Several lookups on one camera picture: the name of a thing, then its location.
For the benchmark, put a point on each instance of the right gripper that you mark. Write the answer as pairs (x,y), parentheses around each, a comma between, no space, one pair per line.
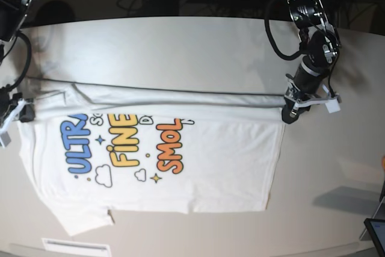
(13,109)

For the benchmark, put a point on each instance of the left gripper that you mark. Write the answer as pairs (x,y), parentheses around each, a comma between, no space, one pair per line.
(305,89)

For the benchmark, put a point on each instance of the white printed T-shirt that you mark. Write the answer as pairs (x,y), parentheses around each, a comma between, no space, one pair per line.
(96,148)

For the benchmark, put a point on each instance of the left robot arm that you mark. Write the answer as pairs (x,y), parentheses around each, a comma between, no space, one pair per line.
(319,50)

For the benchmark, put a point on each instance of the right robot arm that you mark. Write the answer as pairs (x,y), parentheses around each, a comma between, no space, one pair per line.
(13,15)

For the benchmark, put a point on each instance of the orange object at edge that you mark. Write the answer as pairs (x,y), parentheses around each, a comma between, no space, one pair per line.
(383,162)

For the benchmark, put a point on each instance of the white paper label strip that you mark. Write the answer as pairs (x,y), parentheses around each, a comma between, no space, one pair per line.
(76,248)

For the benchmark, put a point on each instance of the dark tablet screen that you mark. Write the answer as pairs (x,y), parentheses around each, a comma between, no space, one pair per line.
(375,228)

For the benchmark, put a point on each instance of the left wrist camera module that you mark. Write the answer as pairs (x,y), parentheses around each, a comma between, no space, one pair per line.
(332,106)

